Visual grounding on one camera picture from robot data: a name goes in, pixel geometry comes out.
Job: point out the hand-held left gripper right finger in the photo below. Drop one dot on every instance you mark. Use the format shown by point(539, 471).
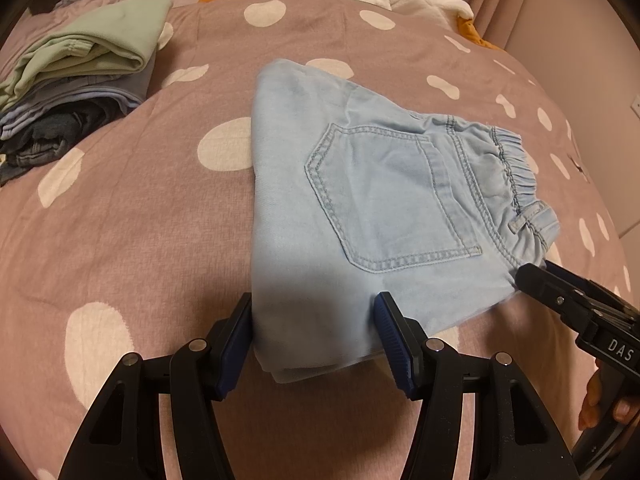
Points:
point(395, 345)

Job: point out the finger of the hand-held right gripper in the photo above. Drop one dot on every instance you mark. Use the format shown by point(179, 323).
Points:
point(550, 292)
point(595, 292)

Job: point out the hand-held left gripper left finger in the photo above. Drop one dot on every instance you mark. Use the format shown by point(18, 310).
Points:
point(235, 340)

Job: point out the light blue denim pants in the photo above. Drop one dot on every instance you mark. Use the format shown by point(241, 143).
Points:
point(375, 185)

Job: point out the person's right hand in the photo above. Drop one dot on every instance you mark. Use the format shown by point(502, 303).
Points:
point(592, 395)

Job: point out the pink polka dot blanket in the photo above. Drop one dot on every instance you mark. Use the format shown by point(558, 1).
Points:
point(125, 235)

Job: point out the folded dark jeans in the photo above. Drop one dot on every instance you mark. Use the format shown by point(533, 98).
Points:
point(50, 135)

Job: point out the folded blue-grey garment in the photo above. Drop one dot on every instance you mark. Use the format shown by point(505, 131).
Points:
point(75, 97)

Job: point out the folded green garment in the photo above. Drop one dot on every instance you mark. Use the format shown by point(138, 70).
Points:
point(90, 45)

